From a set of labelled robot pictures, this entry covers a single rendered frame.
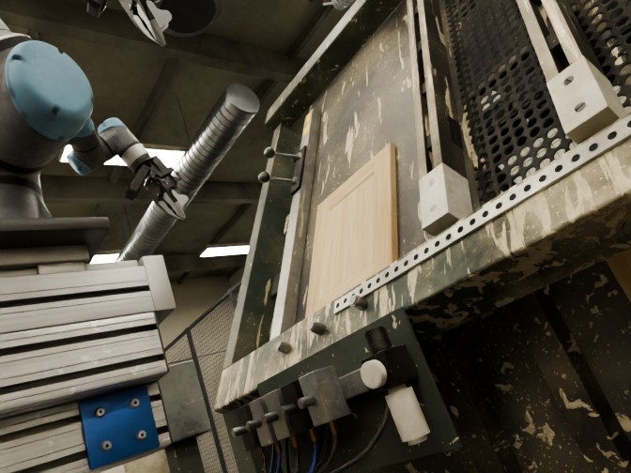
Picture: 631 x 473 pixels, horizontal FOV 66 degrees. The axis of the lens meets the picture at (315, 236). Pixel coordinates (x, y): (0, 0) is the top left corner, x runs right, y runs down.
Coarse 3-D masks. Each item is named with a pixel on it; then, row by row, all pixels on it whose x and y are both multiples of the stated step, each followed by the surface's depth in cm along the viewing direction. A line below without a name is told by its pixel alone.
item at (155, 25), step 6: (138, 6) 103; (150, 6) 105; (138, 12) 105; (156, 12) 106; (162, 12) 106; (168, 12) 107; (144, 18) 105; (156, 18) 106; (162, 18) 106; (168, 18) 107; (150, 24) 104; (156, 24) 105; (162, 24) 106; (150, 30) 106; (156, 30) 105; (156, 36) 106; (162, 36) 106; (162, 42) 107
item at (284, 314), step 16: (304, 128) 179; (304, 144) 171; (304, 176) 159; (304, 192) 155; (304, 208) 151; (288, 224) 150; (304, 224) 147; (288, 240) 144; (304, 240) 144; (288, 256) 139; (288, 272) 134; (288, 288) 131; (288, 304) 129; (288, 320) 126; (272, 336) 125
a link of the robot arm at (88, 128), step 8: (88, 120) 126; (88, 128) 127; (80, 136) 126; (88, 136) 129; (96, 136) 132; (72, 144) 129; (80, 144) 129; (88, 144) 131; (96, 144) 134; (80, 152) 133
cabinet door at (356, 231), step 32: (384, 160) 120; (352, 192) 128; (384, 192) 114; (320, 224) 136; (352, 224) 120; (384, 224) 107; (320, 256) 127; (352, 256) 114; (384, 256) 102; (320, 288) 119
